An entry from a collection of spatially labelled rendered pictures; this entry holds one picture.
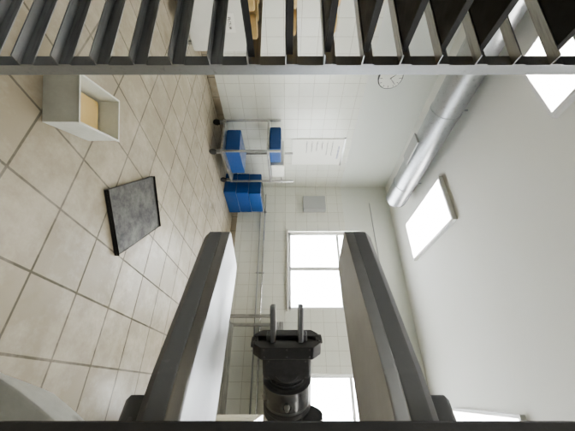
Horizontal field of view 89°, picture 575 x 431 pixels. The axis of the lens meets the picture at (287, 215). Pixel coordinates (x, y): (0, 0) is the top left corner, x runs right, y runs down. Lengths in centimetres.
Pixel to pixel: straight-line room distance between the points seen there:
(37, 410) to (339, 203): 552
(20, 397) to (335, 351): 451
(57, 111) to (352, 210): 488
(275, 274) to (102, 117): 379
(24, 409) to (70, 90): 136
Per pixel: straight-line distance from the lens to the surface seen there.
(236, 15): 318
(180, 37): 89
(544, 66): 100
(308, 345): 55
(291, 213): 555
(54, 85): 169
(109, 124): 186
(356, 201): 586
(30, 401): 46
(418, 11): 79
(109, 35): 96
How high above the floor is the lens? 104
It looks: level
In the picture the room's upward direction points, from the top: 90 degrees clockwise
